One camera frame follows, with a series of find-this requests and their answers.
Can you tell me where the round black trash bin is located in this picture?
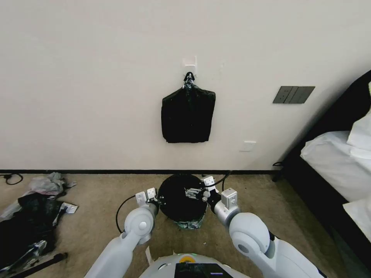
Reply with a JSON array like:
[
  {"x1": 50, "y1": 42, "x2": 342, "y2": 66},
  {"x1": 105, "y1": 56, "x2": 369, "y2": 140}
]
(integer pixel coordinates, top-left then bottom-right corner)
[{"x1": 157, "y1": 173, "x2": 210, "y2": 231}]

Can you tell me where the folded black trash bag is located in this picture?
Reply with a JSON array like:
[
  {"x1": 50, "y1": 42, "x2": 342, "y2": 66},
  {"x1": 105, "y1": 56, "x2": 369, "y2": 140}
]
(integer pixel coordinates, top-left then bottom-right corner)
[{"x1": 161, "y1": 82, "x2": 217, "y2": 144}]

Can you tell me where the crumpled pale plastic bag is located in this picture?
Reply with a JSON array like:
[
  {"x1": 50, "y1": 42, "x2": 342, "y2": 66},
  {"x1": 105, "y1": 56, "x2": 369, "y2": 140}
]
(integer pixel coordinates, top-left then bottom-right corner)
[{"x1": 26, "y1": 172, "x2": 78, "y2": 196}]

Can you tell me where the crumpled black plastic bag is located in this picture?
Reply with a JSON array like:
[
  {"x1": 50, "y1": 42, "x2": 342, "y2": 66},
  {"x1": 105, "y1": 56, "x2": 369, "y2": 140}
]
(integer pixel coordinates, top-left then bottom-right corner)
[{"x1": 0, "y1": 192, "x2": 70, "y2": 270}]

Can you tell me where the white robot front shell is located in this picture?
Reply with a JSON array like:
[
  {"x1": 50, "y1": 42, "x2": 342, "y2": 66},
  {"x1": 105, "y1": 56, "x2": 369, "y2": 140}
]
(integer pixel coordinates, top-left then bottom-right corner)
[{"x1": 141, "y1": 253, "x2": 253, "y2": 278}]

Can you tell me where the small white paper scrap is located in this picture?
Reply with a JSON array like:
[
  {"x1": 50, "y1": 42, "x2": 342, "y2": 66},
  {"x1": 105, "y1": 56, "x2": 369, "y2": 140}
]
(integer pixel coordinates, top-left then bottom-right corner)
[{"x1": 61, "y1": 202, "x2": 79, "y2": 215}]

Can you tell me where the white bed duvet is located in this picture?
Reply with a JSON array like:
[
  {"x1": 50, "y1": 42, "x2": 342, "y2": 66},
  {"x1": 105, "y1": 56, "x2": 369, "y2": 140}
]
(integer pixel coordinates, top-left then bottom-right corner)
[{"x1": 300, "y1": 130, "x2": 371, "y2": 241}]

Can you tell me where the white pillow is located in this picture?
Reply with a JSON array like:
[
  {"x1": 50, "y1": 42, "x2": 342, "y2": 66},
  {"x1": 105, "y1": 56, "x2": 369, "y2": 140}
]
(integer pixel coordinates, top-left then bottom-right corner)
[{"x1": 347, "y1": 111, "x2": 371, "y2": 160}]

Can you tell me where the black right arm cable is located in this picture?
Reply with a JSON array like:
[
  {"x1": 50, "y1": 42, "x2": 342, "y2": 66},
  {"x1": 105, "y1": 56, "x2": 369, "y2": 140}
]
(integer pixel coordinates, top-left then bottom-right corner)
[{"x1": 214, "y1": 170, "x2": 233, "y2": 189}]

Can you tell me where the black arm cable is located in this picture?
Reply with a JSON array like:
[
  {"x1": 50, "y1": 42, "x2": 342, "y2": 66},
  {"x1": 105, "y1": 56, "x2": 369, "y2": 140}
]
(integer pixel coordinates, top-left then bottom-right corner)
[
  {"x1": 116, "y1": 194, "x2": 140, "y2": 235},
  {"x1": 214, "y1": 170, "x2": 233, "y2": 189}
]

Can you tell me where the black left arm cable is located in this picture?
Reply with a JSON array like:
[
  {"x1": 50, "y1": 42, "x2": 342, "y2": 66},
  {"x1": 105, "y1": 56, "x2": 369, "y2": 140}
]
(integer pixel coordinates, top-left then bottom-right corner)
[{"x1": 116, "y1": 194, "x2": 140, "y2": 235}]

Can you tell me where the black cable by bed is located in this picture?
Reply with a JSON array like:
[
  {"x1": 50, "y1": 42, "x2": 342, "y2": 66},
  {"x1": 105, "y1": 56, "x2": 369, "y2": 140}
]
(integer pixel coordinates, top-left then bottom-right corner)
[{"x1": 272, "y1": 160, "x2": 287, "y2": 182}]

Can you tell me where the black bed frame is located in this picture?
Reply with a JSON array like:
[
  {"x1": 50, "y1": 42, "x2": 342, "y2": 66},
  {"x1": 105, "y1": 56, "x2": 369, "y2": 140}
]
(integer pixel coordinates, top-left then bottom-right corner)
[{"x1": 277, "y1": 69, "x2": 371, "y2": 278}]

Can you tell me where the white wall hook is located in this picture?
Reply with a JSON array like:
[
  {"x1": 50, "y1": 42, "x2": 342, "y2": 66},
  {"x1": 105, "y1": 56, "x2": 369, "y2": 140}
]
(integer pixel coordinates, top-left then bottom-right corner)
[{"x1": 183, "y1": 56, "x2": 198, "y2": 78}]

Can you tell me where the dark grey wall switch panel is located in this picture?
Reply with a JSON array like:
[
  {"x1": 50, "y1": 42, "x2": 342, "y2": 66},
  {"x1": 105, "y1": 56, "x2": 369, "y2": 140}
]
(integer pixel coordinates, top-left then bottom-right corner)
[{"x1": 272, "y1": 85, "x2": 316, "y2": 104}]

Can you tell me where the black floor cable loop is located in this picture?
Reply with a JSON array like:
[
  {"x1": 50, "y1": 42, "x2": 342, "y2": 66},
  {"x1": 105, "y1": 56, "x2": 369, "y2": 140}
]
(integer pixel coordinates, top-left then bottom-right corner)
[{"x1": 0, "y1": 173, "x2": 24, "y2": 186}]

